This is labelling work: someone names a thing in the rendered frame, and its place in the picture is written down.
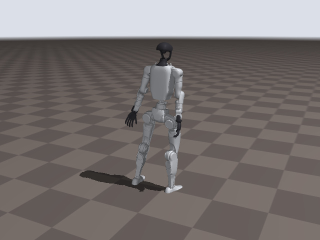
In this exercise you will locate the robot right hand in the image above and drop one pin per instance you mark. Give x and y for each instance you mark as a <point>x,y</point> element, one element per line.
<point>178,120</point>

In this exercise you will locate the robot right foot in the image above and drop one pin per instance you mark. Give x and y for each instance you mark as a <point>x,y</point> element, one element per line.
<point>176,187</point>

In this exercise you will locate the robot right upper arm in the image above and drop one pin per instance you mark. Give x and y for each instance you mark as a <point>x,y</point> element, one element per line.
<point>177,73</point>

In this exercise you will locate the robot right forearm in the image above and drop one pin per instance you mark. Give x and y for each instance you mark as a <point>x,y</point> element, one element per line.
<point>179,105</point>

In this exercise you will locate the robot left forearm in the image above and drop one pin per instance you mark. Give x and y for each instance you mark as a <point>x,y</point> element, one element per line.
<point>138,102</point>

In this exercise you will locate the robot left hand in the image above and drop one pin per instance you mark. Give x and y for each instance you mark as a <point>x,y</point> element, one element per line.
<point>131,117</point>

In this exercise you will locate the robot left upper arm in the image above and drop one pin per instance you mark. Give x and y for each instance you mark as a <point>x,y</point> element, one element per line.
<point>145,80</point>

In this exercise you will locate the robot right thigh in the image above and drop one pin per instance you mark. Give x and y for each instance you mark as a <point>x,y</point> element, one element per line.
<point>174,142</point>

